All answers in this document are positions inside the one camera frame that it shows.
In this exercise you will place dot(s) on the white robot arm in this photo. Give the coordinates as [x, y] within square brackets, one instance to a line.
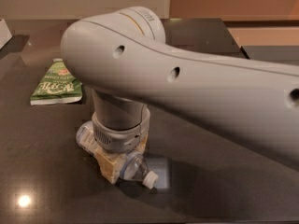
[122, 56]

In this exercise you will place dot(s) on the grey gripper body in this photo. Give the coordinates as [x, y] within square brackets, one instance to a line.
[121, 139]

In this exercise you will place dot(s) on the white box at edge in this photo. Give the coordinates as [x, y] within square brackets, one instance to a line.
[5, 34]

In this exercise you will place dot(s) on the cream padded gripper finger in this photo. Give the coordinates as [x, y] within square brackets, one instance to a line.
[110, 164]
[142, 145]

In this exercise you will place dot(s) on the blue plastic water bottle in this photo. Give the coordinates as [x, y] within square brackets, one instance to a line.
[135, 167]

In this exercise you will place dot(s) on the green chip bag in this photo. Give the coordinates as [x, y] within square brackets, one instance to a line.
[58, 86]

